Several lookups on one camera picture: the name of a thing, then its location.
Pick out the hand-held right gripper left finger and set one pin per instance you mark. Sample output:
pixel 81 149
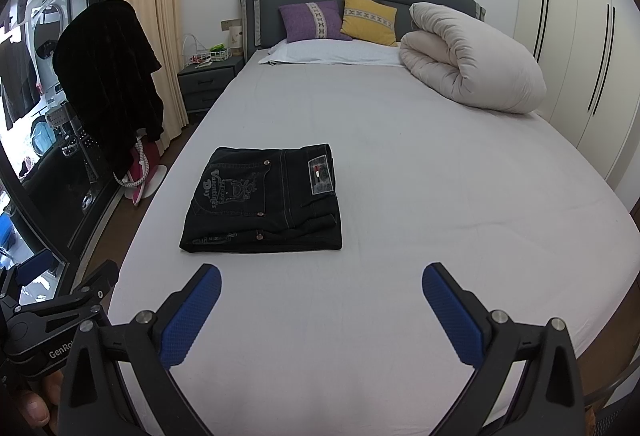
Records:
pixel 192 316

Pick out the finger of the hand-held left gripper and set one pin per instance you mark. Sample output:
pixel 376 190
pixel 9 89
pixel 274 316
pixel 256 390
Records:
pixel 35 266
pixel 95 283

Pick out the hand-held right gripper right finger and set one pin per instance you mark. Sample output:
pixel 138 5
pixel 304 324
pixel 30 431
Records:
pixel 450 316

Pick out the black denim pants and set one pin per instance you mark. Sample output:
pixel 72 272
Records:
pixel 260 216

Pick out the person's left hand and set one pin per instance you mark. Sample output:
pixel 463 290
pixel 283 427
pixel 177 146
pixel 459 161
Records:
pixel 32 408

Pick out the glass sliding door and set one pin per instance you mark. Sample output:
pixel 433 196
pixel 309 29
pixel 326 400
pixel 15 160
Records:
pixel 75 196

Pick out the bed with white sheet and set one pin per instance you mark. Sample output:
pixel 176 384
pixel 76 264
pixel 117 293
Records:
pixel 400 216

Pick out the dark chair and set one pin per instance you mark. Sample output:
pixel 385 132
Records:
pixel 612 408

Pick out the black hanging garment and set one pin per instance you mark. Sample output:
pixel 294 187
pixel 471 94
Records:
pixel 110 80

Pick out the grey nightstand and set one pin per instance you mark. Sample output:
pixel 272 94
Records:
pixel 205 85

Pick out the white washing machine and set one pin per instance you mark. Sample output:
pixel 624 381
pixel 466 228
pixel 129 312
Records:
pixel 47 30

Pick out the rolled white duvet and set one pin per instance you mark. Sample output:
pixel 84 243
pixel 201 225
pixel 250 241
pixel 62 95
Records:
pixel 475 60

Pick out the white cup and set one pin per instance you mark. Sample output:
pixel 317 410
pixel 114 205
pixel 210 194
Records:
pixel 236 40

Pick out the white pillow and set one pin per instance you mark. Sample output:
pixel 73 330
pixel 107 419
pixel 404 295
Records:
pixel 330 51

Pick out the cream wardrobe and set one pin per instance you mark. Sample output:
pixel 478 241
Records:
pixel 575 40

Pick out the yellow patterned cushion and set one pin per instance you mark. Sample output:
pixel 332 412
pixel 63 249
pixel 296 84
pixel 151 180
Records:
pixel 367 20

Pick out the purple patterned cushion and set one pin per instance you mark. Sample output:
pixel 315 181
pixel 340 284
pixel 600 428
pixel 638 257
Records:
pixel 300 20

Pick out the wall switch plate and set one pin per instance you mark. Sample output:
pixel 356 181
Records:
pixel 231 22

